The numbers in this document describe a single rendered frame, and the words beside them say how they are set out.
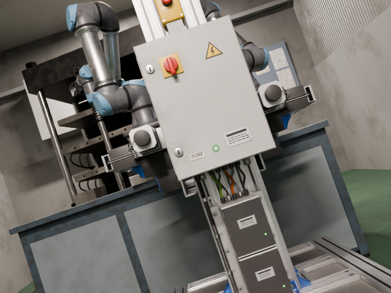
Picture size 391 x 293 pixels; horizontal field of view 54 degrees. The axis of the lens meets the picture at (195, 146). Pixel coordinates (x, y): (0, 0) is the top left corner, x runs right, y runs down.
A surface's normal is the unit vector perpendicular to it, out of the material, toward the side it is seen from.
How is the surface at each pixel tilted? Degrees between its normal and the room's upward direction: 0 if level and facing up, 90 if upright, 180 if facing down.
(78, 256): 90
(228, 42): 90
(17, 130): 90
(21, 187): 90
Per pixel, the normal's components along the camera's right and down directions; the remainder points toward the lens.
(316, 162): -0.12, 0.00
